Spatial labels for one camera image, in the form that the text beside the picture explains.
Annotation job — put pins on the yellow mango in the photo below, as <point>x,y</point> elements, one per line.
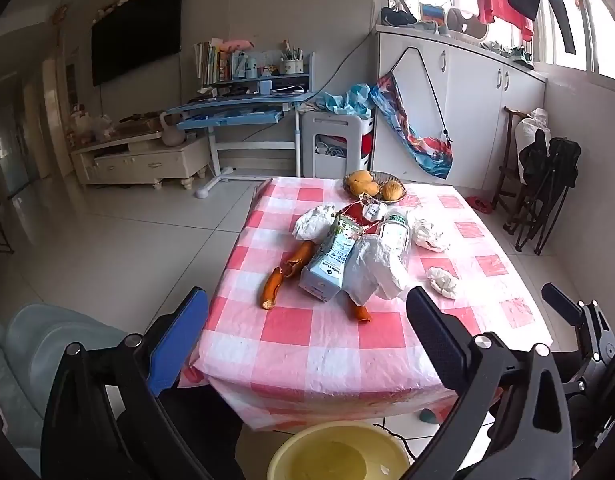
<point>360,177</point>
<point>392,191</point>
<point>366,189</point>

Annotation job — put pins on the black wall television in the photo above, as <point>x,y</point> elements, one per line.
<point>137,30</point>

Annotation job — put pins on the white pen holder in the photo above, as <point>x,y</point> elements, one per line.
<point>291,65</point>

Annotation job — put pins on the window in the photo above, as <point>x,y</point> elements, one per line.
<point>582,20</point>

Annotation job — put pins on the small teal object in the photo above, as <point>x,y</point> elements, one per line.
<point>428,416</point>

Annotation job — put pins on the brown white round cushion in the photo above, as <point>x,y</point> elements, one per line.
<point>465,22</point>

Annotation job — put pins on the white plastic bag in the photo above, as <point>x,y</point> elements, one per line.
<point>375,270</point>

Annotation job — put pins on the clear bottle with green cap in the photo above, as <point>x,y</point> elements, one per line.
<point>393,232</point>

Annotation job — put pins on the red slipper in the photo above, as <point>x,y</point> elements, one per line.
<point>480,204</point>

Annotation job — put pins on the small picture frame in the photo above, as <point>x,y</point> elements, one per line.
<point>432,11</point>

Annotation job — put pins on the pink plush toy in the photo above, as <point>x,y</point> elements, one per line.
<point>237,45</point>

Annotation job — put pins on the dark wooden folding chair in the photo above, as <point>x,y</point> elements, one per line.
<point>507,160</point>

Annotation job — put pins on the pink white checkered tablecloth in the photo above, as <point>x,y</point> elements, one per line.
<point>312,350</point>

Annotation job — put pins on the cream television cabinet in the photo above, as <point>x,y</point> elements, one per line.
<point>137,160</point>

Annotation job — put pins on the black folding chair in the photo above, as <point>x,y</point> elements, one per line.
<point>552,180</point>

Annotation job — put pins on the white plastic stool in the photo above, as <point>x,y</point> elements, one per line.
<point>332,130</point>

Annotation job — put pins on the colourful printed bag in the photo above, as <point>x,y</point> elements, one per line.
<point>422,152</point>

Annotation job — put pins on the white sack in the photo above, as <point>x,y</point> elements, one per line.
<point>530,130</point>

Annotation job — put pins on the red snack bag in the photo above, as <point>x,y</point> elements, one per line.
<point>360,215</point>

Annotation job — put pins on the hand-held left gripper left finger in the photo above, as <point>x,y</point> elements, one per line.
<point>180,345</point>

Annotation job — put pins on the blue study desk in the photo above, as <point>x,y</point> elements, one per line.
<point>237,110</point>

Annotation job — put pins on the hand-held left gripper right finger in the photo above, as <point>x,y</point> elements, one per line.
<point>437,335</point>

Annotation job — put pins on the dark shoes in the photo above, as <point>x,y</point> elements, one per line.
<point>397,17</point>

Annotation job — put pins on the white plush toys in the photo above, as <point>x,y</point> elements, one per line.
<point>90,122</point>

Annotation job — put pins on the yellow plastic basin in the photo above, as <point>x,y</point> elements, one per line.
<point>332,455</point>

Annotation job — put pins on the white cupboard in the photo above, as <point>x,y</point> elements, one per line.
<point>477,90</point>

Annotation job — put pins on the blue crumpled cloth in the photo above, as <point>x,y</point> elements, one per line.
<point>345,100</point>

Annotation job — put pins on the red hanging garment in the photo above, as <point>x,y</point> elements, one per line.
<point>502,5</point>

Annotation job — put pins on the pale kettlebell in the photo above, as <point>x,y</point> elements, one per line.
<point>173,135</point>

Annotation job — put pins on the woven fruit basket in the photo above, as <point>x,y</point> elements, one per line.
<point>387,177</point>

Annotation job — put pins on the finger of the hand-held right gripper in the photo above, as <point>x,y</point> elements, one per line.
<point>562,301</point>

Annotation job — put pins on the grey green sofa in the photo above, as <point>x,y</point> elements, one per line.
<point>32,340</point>

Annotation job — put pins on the white tissue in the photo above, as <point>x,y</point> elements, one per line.
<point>312,222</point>
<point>442,282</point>
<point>430,235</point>

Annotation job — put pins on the row of books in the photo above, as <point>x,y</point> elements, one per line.
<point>210,62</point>

